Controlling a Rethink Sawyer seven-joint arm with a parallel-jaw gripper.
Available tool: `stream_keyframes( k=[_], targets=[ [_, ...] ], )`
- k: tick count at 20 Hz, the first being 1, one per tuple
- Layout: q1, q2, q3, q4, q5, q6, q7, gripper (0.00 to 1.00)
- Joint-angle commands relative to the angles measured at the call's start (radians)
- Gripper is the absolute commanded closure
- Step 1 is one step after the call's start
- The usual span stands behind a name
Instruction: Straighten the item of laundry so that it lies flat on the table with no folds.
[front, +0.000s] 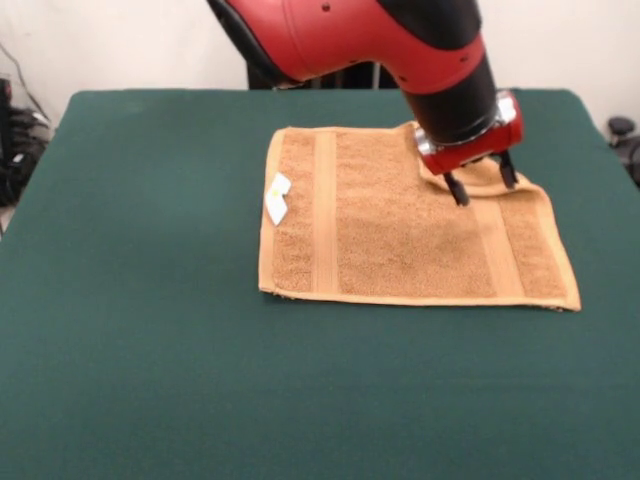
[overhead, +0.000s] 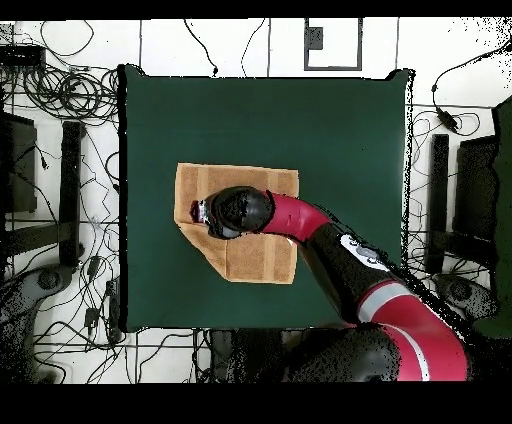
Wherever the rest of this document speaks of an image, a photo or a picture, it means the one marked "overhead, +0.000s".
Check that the tan terry towel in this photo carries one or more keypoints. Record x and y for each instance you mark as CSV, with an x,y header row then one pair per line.
x,y
248,260

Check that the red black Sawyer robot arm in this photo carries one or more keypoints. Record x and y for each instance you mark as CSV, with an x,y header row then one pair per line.
x,y
296,218

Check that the black flat panel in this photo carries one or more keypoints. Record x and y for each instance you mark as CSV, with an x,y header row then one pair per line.
x,y
476,188
20,168

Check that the dark green table cloth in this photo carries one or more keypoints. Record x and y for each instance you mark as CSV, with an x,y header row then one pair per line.
x,y
180,120

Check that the black upright bar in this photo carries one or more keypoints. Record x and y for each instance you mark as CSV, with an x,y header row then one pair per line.
x,y
439,180
71,192

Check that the dark grey stand base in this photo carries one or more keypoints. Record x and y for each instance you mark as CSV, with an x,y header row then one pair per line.
x,y
460,290
24,296

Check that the black box device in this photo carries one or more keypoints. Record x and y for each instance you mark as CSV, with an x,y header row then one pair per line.
x,y
22,56

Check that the dark green hanging cloth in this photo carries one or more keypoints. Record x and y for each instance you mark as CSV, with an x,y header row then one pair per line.
x,y
504,200

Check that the grey square floor frame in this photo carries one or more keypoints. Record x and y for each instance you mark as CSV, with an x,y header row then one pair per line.
x,y
314,38

